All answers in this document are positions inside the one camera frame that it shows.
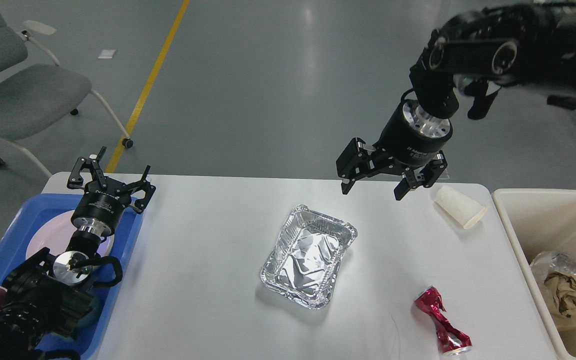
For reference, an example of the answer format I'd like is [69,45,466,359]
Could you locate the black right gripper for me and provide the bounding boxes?
[336,99,453,201]

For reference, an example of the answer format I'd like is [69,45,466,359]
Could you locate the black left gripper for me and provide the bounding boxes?
[66,146,157,238]

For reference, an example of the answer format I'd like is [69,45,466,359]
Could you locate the pink plate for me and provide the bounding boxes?
[24,210,115,273]

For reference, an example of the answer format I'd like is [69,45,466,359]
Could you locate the aluminium foil tray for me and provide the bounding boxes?
[260,204,358,310]

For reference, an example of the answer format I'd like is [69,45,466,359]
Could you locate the foil and plastic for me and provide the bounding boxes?
[529,250,576,300]

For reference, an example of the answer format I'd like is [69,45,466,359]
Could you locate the crushed red can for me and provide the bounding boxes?
[413,285,473,357]

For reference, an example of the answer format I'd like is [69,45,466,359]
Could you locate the brown paper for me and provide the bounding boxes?
[543,271,576,318]

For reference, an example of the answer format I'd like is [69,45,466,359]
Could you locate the brown paper bag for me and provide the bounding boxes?
[550,309,576,333]

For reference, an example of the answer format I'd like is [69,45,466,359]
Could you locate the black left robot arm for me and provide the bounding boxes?
[0,146,156,360]

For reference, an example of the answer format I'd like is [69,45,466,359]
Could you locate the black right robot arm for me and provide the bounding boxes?
[336,0,576,200]

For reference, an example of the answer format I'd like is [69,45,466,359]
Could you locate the clear floor socket cover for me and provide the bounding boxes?
[438,166,451,181]

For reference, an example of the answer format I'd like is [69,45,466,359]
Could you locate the blue plastic tray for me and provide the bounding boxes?
[0,193,143,360]

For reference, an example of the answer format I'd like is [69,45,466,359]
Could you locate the white foam container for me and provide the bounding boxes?
[434,186,489,230]

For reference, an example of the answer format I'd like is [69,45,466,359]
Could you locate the white paper scrap on floor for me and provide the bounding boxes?
[97,48,117,60]

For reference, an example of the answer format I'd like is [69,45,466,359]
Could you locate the grey office chair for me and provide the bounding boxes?
[0,13,134,177]

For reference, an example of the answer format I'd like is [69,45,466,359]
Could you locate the beige plastic bin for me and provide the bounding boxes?
[492,188,576,360]

